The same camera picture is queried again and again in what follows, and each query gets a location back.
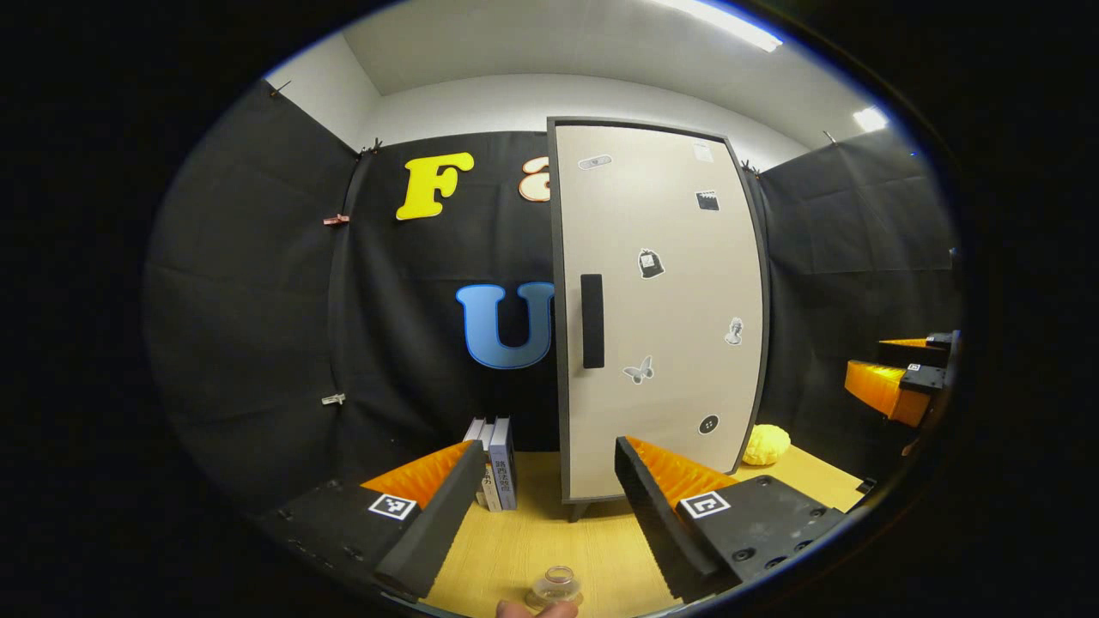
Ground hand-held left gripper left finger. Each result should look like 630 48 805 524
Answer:
256 438 487 602

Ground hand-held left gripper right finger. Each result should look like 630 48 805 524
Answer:
614 435 851 604

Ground clear plastic water bottle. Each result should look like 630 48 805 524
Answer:
525 565 585 612

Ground black door handle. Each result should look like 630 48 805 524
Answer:
580 274 605 370

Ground beige cabinet door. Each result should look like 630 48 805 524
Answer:
554 124 765 502

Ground dark grey cabinet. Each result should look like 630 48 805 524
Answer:
547 116 771 523

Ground beige book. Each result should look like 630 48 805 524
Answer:
477 422 497 512

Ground blue grey book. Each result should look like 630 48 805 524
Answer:
488 417 518 512

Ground yellow textured ball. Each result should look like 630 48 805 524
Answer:
740 424 792 467

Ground black backdrop cloth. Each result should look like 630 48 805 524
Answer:
144 80 962 516

